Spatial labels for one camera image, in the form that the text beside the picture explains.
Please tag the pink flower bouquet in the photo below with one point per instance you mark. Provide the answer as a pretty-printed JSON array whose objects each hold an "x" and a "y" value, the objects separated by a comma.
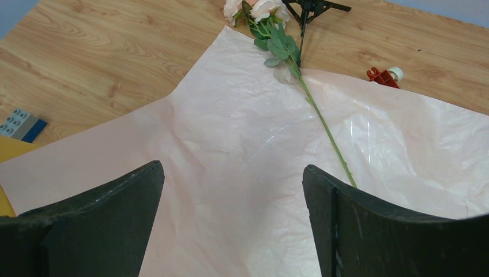
[{"x": 266, "y": 21}]

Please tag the black tripod microphone stand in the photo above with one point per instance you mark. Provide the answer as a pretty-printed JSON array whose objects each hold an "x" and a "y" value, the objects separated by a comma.
[{"x": 310, "y": 10}]

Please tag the pink wrapping paper sheet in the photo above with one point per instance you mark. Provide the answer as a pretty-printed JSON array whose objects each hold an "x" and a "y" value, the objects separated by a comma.
[{"x": 234, "y": 139}]

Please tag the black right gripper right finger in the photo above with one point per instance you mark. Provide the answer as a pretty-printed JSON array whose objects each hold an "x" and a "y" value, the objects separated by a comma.
[{"x": 358, "y": 234}]

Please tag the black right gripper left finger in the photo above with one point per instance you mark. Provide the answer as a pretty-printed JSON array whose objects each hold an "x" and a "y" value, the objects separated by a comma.
[{"x": 103, "y": 231}]

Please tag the red toy car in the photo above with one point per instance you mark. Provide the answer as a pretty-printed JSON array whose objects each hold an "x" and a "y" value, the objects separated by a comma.
[{"x": 389, "y": 77}]

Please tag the grey building brick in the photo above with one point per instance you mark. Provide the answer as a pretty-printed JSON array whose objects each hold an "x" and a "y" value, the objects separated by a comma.
[{"x": 23, "y": 126}]

